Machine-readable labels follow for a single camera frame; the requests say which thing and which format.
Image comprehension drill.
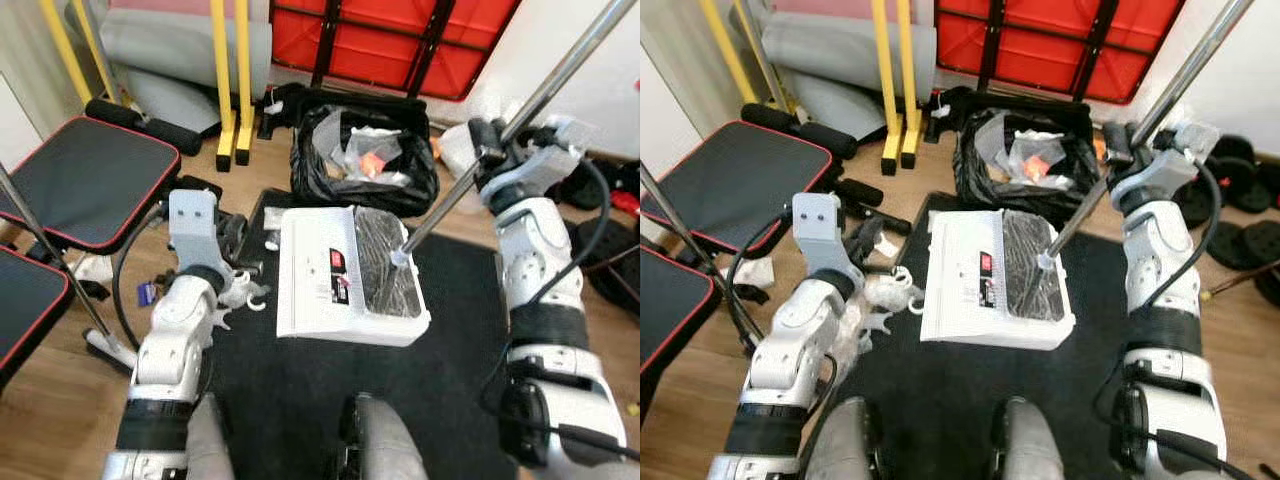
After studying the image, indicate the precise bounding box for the yellow tubular frame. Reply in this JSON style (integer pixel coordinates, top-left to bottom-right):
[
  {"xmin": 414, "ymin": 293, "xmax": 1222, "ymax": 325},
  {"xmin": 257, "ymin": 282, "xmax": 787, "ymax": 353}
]
[
  {"xmin": 698, "ymin": 0, "xmax": 896, "ymax": 176},
  {"xmin": 72, "ymin": 0, "xmax": 256, "ymax": 169},
  {"xmin": 733, "ymin": 0, "xmax": 921, "ymax": 169},
  {"xmin": 38, "ymin": 0, "xmax": 233, "ymax": 173}
]

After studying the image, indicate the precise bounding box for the silver handled broom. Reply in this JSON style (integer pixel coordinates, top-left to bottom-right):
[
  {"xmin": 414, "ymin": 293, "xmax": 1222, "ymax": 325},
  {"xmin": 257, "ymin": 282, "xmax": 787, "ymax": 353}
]
[
  {"xmin": 355, "ymin": 0, "xmax": 641, "ymax": 319},
  {"xmin": 1003, "ymin": 0, "xmax": 1256, "ymax": 321}
]

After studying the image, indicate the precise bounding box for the black plastic trash bag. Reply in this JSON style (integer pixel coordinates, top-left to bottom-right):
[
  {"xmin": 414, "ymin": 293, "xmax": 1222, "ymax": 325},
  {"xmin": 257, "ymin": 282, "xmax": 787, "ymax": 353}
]
[
  {"xmin": 952, "ymin": 95, "xmax": 1106, "ymax": 226},
  {"xmin": 290, "ymin": 88, "xmax": 441, "ymax": 219}
]

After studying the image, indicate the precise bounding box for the grey left robot leg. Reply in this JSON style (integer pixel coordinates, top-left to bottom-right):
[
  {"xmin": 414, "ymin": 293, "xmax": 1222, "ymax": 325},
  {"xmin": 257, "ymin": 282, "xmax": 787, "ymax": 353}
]
[
  {"xmin": 183, "ymin": 393, "xmax": 239, "ymax": 480},
  {"xmin": 805, "ymin": 397, "xmax": 881, "ymax": 480}
]

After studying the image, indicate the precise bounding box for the grey rolled vinyl mat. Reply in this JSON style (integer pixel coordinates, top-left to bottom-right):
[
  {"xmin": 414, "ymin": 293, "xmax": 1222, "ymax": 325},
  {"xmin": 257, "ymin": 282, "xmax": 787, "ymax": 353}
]
[
  {"xmin": 760, "ymin": 10, "xmax": 936, "ymax": 136},
  {"xmin": 100, "ymin": 8, "xmax": 273, "ymax": 136}
]

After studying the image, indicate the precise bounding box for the black red-trimmed exercise bench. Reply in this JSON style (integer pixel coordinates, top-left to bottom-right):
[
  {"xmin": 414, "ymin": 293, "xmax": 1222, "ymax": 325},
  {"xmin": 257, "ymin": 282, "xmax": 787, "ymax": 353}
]
[
  {"xmin": 660, "ymin": 103, "xmax": 861, "ymax": 256},
  {"xmin": 0, "ymin": 98, "xmax": 203, "ymax": 256}
]

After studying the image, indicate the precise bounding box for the red folding table brown frame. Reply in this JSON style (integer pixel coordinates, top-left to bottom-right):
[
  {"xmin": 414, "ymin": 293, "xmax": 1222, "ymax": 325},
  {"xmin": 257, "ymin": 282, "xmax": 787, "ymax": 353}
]
[
  {"xmin": 268, "ymin": 0, "xmax": 523, "ymax": 103},
  {"xmin": 933, "ymin": 0, "xmax": 1186, "ymax": 104}
]

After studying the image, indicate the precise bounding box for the thin stick with yellow tip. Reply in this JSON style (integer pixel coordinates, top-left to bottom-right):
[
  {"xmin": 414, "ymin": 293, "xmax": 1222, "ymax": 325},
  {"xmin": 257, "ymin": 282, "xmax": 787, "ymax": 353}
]
[{"xmin": 1200, "ymin": 268, "xmax": 1280, "ymax": 299}]

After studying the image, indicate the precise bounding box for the white plastic sheet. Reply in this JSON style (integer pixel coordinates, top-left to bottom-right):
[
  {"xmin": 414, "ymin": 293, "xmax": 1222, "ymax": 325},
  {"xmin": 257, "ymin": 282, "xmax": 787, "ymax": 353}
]
[{"xmin": 438, "ymin": 122, "xmax": 481, "ymax": 187}]

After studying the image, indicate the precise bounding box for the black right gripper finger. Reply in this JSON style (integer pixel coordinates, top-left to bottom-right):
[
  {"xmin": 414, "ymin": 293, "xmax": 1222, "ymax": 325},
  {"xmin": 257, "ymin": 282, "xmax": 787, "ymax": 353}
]
[
  {"xmin": 1103, "ymin": 122, "xmax": 1138, "ymax": 169},
  {"xmin": 467, "ymin": 117, "xmax": 507, "ymax": 168}
]

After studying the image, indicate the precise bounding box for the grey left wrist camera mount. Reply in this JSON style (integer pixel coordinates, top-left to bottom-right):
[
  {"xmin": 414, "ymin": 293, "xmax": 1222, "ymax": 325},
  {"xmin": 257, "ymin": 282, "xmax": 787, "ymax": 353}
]
[
  {"xmin": 167, "ymin": 188, "xmax": 225, "ymax": 273},
  {"xmin": 792, "ymin": 190, "xmax": 853, "ymax": 279}
]

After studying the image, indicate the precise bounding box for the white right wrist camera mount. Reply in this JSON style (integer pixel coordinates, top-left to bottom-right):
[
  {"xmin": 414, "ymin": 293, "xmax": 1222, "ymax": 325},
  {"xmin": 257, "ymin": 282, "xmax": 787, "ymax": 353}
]
[
  {"xmin": 478, "ymin": 113, "xmax": 603, "ymax": 208},
  {"xmin": 1108, "ymin": 118, "xmax": 1223, "ymax": 213}
]

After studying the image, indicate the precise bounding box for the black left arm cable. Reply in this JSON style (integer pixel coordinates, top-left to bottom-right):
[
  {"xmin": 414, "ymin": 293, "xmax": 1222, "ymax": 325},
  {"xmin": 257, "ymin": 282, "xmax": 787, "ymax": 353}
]
[
  {"xmin": 722, "ymin": 205, "xmax": 801, "ymax": 351},
  {"xmin": 112, "ymin": 200, "xmax": 173, "ymax": 351}
]

